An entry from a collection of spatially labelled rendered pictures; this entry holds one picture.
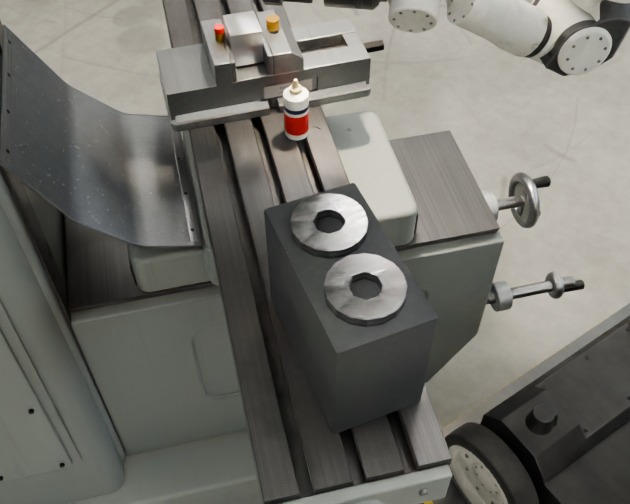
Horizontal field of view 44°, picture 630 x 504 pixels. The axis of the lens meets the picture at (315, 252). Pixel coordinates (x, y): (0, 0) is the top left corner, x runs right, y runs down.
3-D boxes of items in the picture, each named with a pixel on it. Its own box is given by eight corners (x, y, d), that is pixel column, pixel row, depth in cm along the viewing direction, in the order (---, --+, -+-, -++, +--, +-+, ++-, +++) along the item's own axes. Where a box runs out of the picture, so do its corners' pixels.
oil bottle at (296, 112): (306, 123, 130) (305, 69, 122) (311, 139, 128) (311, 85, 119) (282, 126, 130) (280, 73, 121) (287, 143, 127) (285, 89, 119)
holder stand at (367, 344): (350, 273, 110) (355, 172, 95) (422, 402, 97) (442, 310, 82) (270, 299, 107) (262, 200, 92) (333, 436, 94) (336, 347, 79)
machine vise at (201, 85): (347, 45, 144) (349, -8, 135) (372, 95, 135) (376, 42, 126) (159, 78, 138) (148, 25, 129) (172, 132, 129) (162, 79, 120)
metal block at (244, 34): (255, 40, 132) (253, 10, 127) (264, 62, 128) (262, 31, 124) (225, 46, 131) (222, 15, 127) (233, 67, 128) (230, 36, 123)
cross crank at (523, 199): (526, 196, 169) (538, 156, 160) (548, 236, 161) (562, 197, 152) (456, 208, 166) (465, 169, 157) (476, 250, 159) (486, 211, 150)
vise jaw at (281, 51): (285, 27, 135) (284, 7, 132) (304, 70, 128) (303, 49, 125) (252, 32, 134) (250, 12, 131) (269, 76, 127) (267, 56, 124)
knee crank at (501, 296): (575, 276, 166) (582, 259, 162) (587, 298, 163) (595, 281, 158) (478, 295, 163) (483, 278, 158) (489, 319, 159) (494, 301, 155)
